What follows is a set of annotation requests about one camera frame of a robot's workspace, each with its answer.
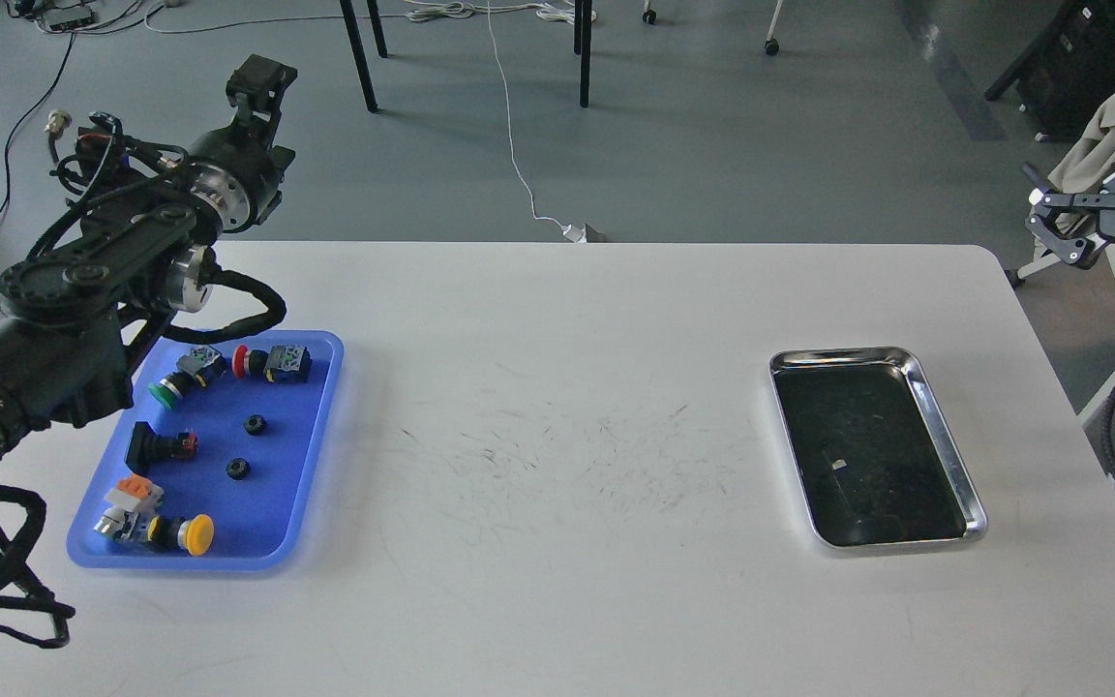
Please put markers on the yellow push button switch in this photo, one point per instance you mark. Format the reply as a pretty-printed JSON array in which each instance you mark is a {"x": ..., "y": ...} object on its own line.
[{"x": 178, "y": 534}]

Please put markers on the white power adapter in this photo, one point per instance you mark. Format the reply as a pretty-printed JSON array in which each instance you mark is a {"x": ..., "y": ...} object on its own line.
[{"x": 583, "y": 234}]

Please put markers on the green push button switch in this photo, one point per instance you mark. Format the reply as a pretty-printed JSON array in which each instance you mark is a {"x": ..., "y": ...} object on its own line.
[{"x": 198, "y": 367}]

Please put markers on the small black gear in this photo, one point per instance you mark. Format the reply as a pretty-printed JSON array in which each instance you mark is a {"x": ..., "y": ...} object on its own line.
[
  {"x": 238, "y": 469},
  {"x": 254, "y": 425}
]

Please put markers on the black cabinet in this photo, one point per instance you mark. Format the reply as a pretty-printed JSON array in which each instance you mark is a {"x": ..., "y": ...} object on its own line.
[{"x": 1065, "y": 72}]

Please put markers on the black table leg right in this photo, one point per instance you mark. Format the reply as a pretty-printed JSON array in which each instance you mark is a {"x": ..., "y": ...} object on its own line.
[{"x": 583, "y": 21}]

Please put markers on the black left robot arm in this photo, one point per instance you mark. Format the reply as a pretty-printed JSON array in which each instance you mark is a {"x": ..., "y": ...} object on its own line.
[{"x": 129, "y": 263}]

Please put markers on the black table leg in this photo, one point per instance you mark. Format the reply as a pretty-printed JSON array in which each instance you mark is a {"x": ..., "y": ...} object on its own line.
[
  {"x": 358, "y": 48},
  {"x": 583, "y": 21}
]

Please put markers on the black selector switch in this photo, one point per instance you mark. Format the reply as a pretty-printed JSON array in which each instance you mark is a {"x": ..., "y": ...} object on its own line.
[{"x": 147, "y": 447}]

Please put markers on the orange white terminal block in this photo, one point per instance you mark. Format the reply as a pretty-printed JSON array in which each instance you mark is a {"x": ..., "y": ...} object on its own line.
[{"x": 132, "y": 504}]

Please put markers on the silver metal tray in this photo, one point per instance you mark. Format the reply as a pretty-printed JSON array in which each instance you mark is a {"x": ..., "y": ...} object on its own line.
[{"x": 873, "y": 453}]

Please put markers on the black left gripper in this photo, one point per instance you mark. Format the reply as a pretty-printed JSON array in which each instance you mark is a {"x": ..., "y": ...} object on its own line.
[{"x": 238, "y": 170}]

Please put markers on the red push button switch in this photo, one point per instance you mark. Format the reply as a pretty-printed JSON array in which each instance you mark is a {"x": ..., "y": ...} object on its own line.
[{"x": 280, "y": 364}]

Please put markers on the blue plastic tray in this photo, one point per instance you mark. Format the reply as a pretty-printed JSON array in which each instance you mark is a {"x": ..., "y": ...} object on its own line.
[{"x": 257, "y": 519}]

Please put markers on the beige cloth on chair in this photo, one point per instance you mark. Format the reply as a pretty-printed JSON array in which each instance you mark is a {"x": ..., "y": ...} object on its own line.
[{"x": 1092, "y": 158}]

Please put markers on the black table leg left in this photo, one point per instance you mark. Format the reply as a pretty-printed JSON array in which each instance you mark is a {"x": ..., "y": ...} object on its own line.
[{"x": 358, "y": 48}]

